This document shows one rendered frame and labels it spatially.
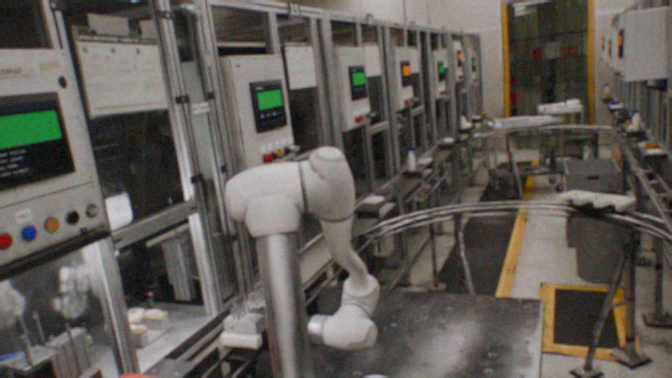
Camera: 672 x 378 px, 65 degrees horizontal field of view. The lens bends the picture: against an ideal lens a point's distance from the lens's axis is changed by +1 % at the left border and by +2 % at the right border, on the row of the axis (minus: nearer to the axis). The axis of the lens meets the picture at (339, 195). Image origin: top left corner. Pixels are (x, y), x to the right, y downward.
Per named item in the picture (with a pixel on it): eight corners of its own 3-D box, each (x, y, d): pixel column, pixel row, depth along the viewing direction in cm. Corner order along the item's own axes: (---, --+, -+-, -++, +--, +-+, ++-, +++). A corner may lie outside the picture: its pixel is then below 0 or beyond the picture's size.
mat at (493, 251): (500, 345, 316) (500, 343, 316) (404, 336, 340) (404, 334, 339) (539, 160, 837) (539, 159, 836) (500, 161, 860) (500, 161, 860)
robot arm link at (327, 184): (351, 194, 146) (303, 200, 145) (347, 136, 136) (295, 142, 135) (359, 221, 135) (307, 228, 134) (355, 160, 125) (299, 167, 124)
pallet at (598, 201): (556, 211, 301) (556, 194, 299) (570, 205, 309) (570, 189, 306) (621, 221, 271) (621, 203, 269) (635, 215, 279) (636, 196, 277)
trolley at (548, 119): (494, 198, 641) (491, 120, 619) (485, 188, 696) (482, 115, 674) (570, 192, 632) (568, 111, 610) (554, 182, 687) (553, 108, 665)
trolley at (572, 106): (589, 173, 714) (589, 101, 692) (543, 175, 729) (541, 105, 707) (578, 161, 793) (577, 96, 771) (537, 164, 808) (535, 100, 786)
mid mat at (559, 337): (644, 364, 283) (644, 361, 283) (533, 352, 305) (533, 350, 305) (624, 288, 372) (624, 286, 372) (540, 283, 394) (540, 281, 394)
